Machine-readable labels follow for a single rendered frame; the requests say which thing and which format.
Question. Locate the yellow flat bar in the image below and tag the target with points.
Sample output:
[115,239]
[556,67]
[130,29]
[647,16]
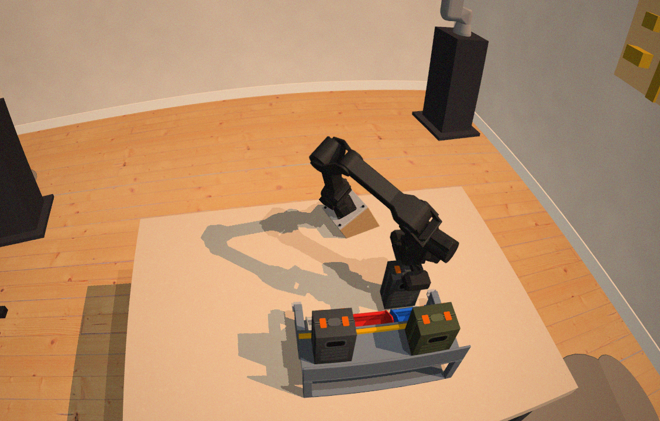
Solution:
[364,331]

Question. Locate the blue bin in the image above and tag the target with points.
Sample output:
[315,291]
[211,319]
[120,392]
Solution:
[400,315]

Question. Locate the red open bin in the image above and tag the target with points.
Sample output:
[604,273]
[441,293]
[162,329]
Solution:
[372,318]

